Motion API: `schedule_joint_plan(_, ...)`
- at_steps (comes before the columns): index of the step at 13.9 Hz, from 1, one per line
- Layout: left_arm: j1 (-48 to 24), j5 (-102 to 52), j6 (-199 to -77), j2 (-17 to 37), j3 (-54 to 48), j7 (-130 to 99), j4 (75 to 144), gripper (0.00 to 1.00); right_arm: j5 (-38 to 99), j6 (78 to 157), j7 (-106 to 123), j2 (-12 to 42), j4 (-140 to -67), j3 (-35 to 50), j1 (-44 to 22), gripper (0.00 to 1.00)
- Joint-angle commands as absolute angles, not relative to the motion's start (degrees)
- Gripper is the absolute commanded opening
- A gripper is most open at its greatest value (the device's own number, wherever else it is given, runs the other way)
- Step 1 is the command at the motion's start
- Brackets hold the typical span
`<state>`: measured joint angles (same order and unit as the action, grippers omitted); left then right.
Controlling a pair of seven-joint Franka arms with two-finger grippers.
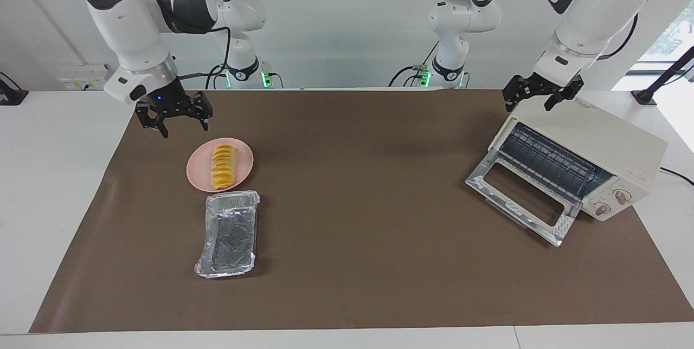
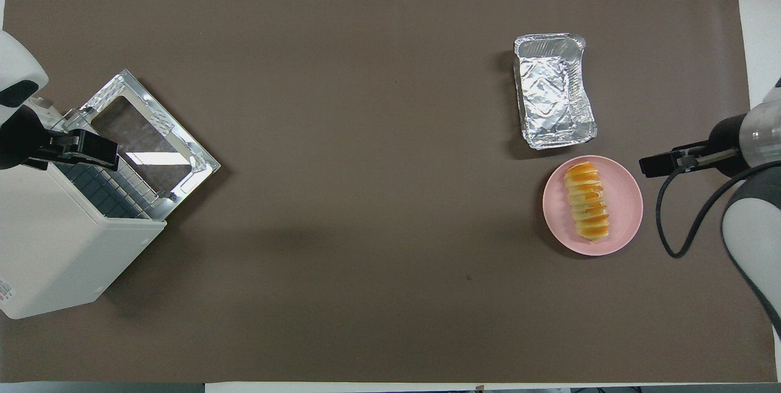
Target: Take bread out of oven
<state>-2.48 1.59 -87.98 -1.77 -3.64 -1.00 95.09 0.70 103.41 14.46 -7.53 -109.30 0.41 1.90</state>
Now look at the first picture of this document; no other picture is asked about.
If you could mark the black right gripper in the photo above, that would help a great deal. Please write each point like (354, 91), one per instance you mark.
(173, 104)

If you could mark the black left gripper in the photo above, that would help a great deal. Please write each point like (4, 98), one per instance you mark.
(537, 84)

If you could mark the glass oven door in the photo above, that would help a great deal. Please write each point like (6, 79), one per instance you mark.
(564, 224)

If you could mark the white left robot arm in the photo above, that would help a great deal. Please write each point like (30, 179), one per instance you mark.
(596, 7)

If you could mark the yellow sliced bread loaf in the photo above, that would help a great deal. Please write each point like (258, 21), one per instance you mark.
(223, 167)

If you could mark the bright window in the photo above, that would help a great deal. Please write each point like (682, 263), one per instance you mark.
(672, 34)

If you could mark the cream toaster oven body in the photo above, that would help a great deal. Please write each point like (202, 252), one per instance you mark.
(618, 143)

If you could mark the brown table mat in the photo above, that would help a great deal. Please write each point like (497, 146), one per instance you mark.
(379, 262)

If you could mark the black table clamp mount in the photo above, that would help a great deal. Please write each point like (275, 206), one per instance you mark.
(11, 95)

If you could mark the white wall power socket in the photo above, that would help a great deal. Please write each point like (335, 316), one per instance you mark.
(81, 79)

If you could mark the pink round plate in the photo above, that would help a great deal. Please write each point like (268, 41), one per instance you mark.
(244, 159)

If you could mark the aluminium foil tray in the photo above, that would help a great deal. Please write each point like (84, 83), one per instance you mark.
(230, 235)

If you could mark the beige oven knob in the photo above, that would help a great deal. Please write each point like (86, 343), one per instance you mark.
(622, 196)
(602, 208)

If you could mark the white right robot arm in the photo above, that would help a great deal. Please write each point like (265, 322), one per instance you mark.
(130, 29)

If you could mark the black camera stand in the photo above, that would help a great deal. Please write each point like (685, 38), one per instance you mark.
(659, 81)

